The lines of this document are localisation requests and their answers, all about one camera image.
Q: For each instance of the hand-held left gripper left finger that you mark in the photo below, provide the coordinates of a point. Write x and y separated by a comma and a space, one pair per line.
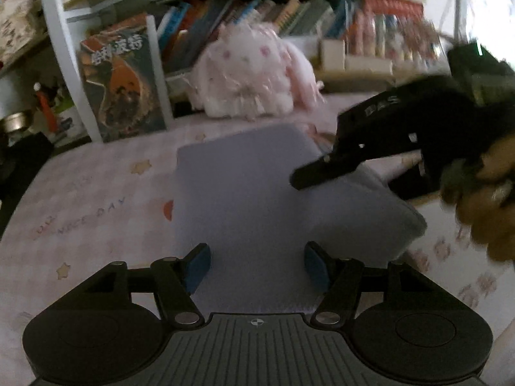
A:
199, 267

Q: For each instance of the black bag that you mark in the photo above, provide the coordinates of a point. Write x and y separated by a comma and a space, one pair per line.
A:
20, 169

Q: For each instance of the large orange cover book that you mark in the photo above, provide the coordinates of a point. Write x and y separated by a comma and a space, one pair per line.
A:
120, 88

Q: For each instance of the grey-blue fleece cloth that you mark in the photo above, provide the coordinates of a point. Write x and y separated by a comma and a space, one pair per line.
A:
249, 193

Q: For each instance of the pink and white plush toy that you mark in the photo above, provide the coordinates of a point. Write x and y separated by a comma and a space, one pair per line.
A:
241, 72

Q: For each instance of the red printed box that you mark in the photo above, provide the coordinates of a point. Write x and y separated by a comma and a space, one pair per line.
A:
394, 6

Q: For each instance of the red figurine bottle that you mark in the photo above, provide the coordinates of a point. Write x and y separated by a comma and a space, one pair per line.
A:
45, 108

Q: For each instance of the row of colourful books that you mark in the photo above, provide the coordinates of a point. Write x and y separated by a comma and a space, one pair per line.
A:
225, 20

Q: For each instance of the person's right hand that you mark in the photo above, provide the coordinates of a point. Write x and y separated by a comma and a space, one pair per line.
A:
487, 209

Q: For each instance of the metal bowl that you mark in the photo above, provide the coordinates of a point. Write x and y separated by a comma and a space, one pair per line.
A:
16, 122

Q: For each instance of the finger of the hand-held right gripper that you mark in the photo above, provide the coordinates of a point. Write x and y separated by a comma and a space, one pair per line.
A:
318, 173

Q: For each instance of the white pen box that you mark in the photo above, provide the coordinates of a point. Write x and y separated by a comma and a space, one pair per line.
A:
333, 54

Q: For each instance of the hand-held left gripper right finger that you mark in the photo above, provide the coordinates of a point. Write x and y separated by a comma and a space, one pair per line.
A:
316, 265

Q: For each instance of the decorative paper sign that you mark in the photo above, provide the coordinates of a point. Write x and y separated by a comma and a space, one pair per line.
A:
16, 24

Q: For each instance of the white bookshelf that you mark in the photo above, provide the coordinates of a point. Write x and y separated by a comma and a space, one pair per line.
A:
64, 72

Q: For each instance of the white pen cup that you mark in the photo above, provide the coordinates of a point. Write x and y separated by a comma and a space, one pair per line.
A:
70, 122

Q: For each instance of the pink checked desk mat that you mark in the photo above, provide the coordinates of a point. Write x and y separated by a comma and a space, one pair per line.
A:
100, 177

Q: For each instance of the row of small bottles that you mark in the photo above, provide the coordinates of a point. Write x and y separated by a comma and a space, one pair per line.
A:
394, 38

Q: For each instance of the white flat box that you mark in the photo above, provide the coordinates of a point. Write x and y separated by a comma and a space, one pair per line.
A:
368, 64

